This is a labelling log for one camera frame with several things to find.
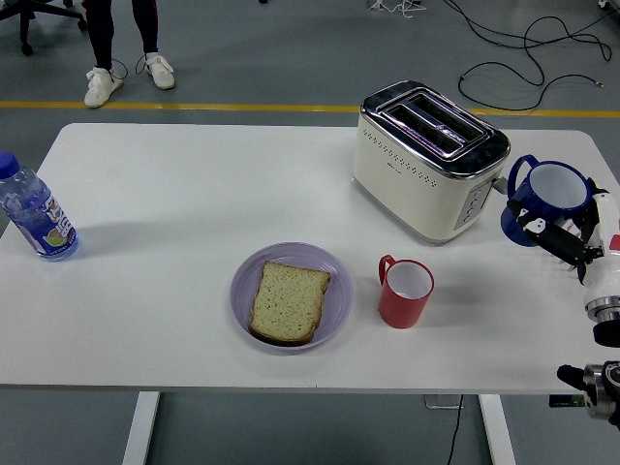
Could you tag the plastic bottle blue cap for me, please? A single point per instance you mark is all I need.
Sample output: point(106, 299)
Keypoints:
point(41, 213)

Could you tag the yellow floor tape line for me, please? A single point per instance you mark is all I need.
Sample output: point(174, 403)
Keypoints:
point(266, 107)

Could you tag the slice of bread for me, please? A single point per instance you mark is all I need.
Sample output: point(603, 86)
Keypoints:
point(288, 302)

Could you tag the purple plate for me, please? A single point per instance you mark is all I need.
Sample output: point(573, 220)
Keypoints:
point(242, 300)

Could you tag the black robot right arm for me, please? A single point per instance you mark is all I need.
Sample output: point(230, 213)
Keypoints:
point(603, 397)

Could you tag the black table control panel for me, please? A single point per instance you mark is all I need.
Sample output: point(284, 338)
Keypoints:
point(564, 401)

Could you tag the white table leg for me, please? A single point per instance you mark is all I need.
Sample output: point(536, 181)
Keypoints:
point(140, 431)
point(499, 431)

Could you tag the cream and chrome toaster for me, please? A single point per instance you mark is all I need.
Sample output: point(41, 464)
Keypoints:
point(402, 194)

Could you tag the person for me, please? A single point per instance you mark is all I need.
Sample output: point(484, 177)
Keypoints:
point(102, 82)

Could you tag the black office chair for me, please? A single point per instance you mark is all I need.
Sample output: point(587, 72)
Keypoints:
point(24, 14)

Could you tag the grey box under table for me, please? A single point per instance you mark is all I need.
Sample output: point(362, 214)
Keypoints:
point(441, 402)

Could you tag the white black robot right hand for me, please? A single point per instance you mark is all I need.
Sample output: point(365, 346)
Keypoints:
point(605, 271)

